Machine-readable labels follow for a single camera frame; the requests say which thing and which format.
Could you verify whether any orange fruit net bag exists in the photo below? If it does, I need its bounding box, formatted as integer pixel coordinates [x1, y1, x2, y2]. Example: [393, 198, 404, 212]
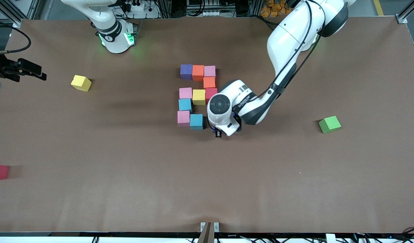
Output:
[260, 0, 292, 18]

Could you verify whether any silver metal mounting bracket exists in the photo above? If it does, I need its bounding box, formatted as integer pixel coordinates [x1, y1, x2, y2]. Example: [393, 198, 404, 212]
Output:
[200, 222, 219, 233]

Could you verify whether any yellow foam cube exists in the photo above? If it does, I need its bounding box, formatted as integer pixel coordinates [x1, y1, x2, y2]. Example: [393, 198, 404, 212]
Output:
[71, 75, 92, 92]
[192, 89, 206, 105]

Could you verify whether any aluminium frame profile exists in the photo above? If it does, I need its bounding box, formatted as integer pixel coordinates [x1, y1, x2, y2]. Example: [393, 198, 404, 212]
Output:
[0, 0, 42, 28]
[395, 0, 414, 24]

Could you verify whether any brown table cover sheet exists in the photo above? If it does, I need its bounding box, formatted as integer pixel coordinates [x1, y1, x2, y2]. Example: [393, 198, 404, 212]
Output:
[0, 16, 414, 234]

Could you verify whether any blue foam cube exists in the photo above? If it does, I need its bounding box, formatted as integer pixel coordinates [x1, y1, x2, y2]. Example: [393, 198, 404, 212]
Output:
[190, 114, 204, 130]
[179, 98, 193, 113]

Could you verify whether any white power strip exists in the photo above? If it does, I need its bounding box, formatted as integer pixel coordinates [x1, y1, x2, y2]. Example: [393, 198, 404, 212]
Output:
[187, 9, 228, 17]
[121, 1, 153, 12]

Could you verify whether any green foam cube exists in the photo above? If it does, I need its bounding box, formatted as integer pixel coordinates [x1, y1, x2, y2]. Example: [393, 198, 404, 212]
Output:
[318, 115, 342, 134]

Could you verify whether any brown tapered post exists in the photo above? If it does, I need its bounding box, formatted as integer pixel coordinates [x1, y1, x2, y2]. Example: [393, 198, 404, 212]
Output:
[197, 222, 215, 243]

